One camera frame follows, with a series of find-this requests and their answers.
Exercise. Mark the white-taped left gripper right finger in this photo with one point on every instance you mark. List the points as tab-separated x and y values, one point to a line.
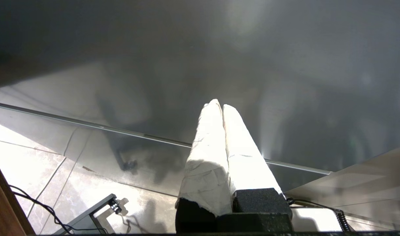
245	164

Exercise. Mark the grey metal stand leg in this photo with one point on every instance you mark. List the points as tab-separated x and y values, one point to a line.
91	211

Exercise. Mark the beige cabinet panel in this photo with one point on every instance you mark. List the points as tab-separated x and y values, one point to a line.
367	185

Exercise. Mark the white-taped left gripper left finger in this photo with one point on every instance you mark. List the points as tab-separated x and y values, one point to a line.
208	157

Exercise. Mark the stainless steel appliance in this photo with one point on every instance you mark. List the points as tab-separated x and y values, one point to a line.
186	49

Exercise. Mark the brown wooden furniture panel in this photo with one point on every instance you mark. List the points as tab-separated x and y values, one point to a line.
1	213

